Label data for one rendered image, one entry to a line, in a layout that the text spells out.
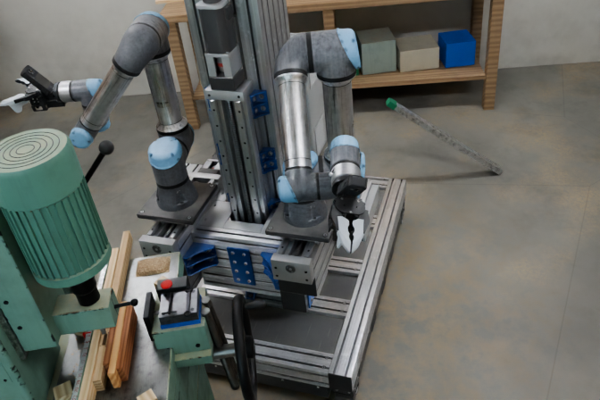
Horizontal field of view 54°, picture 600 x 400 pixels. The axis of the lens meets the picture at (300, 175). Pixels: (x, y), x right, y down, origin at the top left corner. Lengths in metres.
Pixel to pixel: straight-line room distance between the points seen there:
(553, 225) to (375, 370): 1.29
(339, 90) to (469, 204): 1.80
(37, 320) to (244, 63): 0.98
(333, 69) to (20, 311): 1.00
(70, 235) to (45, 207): 0.09
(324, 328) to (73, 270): 1.33
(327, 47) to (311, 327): 1.24
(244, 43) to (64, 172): 0.86
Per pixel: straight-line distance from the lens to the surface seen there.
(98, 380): 1.56
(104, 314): 1.54
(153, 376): 1.57
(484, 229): 3.26
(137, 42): 1.94
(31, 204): 1.28
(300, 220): 1.97
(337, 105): 1.77
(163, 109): 2.15
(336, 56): 1.68
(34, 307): 1.50
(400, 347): 2.68
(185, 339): 1.59
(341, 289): 2.62
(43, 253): 1.36
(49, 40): 5.10
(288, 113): 1.63
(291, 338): 2.46
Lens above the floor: 2.09
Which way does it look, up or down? 35 degrees down
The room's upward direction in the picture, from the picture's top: 7 degrees counter-clockwise
